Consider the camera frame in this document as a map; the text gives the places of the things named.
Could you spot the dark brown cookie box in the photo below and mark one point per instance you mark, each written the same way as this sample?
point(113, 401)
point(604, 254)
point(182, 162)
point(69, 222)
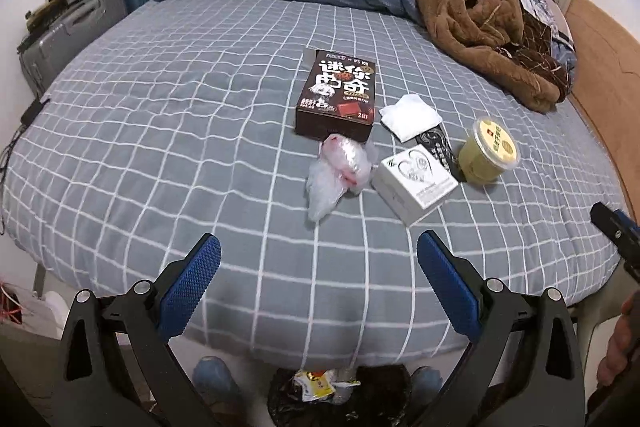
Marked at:
point(340, 87)

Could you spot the black power adapter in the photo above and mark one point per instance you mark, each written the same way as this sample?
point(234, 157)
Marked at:
point(35, 112)

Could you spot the black-lined trash bin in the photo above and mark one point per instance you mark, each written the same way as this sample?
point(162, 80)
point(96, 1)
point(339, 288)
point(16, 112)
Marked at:
point(380, 402)

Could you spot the person's right hand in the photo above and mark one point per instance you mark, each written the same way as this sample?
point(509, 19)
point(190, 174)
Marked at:
point(620, 347)

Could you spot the clear pinkish plastic bag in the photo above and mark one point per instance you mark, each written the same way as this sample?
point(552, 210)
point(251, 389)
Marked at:
point(340, 157)

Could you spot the printed pillow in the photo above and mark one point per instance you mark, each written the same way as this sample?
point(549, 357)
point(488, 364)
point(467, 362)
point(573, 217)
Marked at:
point(540, 2)

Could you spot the yellow snack wrapper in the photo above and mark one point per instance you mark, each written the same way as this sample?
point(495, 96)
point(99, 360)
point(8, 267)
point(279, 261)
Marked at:
point(315, 384)

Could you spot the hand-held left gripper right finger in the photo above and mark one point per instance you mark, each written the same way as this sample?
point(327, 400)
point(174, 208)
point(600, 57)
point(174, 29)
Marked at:
point(450, 282)

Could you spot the wooden headboard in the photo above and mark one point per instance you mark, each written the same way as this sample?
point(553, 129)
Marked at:
point(610, 57)

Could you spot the white earphone box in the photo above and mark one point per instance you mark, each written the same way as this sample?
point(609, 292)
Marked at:
point(415, 182)

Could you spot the white tissue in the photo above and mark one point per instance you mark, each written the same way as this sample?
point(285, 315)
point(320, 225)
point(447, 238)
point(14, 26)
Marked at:
point(410, 117)

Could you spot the grey suitcase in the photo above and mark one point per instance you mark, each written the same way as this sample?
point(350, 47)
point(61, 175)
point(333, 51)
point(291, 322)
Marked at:
point(70, 37)

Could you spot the brown fleece robe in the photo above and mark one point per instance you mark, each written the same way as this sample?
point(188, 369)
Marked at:
point(450, 7)

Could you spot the blue slipper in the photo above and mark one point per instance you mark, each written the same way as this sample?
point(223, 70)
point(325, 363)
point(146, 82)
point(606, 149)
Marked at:
point(426, 379)
point(215, 382)

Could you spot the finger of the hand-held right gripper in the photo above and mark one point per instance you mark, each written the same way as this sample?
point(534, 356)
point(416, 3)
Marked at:
point(629, 222)
point(607, 222)

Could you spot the black printed packet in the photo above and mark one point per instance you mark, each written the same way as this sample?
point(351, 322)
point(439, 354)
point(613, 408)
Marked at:
point(440, 147)

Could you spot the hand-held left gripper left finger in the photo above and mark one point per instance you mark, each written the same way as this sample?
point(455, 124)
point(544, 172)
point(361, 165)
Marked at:
point(190, 287)

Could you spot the yellow-green lidded cup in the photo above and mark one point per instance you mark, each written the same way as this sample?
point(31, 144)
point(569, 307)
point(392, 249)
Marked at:
point(485, 157)

